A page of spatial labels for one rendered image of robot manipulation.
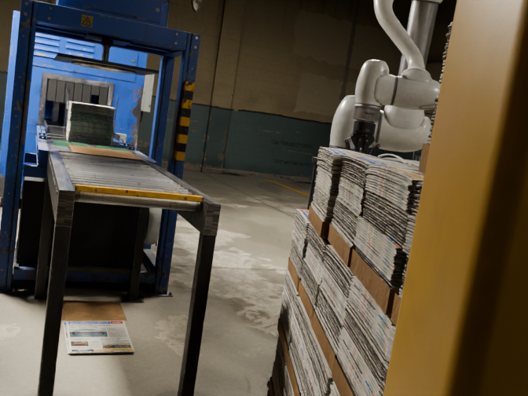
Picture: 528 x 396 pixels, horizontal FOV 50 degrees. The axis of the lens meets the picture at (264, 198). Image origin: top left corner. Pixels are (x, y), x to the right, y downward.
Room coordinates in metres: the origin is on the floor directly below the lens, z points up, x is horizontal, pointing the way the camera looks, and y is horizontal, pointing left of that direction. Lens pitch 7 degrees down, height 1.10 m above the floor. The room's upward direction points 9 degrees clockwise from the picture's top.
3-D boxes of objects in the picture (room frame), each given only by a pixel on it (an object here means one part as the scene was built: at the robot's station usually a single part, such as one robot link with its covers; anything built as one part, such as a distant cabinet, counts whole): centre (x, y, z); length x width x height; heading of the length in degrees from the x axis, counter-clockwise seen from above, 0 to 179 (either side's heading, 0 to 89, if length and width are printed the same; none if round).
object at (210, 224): (2.63, 0.43, 0.74); 1.34 x 0.05 x 0.12; 23
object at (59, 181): (2.43, 0.89, 0.74); 1.34 x 0.05 x 0.12; 23
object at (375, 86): (2.01, -0.32, 1.30); 0.13 x 0.11 x 0.16; 84
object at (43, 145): (3.47, 1.06, 0.75); 0.70 x 0.65 x 0.10; 23
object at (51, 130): (4.51, 1.50, 0.75); 1.53 x 0.64 x 0.10; 23
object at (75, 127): (3.99, 1.29, 0.93); 0.38 x 0.30 x 0.26; 23
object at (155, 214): (3.47, 1.06, 0.38); 0.94 x 0.69 x 0.63; 113
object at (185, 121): (3.31, 0.52, 1.05); 0.05 x 0.05 x 0.45; 23
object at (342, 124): (2.38, -0.32, 1.17); 0.18 x 0.16 x 0.22; 84
